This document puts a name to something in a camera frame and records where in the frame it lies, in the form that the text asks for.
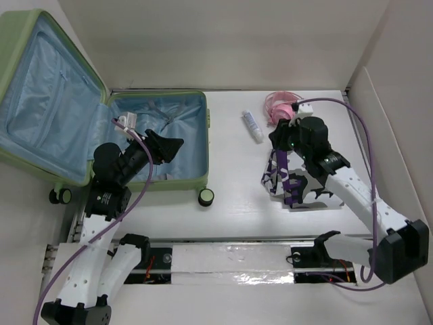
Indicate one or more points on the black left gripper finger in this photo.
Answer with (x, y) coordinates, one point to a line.
(152, 136)
(169, 148)

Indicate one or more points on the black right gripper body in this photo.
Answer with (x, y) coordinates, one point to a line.
(288, 139)

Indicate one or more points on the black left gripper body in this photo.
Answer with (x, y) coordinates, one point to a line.
(137, 155)

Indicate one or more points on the pink headphones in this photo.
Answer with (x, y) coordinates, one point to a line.
(278, 105)

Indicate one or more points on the purple camouflage clothing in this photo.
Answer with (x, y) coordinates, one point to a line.
(285, 177)

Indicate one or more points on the white spray bottle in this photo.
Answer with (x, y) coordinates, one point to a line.
(253, 126)

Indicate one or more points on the green hard-shell suitcase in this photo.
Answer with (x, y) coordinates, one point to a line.
(55, 111)

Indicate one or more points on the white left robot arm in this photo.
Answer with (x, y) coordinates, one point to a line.
(95, 278)

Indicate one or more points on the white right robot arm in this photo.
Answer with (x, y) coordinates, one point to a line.
(306, 162)

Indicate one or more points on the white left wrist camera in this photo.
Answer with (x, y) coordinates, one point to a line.
(126, 120)

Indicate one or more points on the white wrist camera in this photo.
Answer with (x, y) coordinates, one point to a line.
(302, 110)
(126, 120)

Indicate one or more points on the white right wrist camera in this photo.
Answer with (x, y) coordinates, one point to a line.
(302, 110)

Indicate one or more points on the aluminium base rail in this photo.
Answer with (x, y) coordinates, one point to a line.
(243, 263)

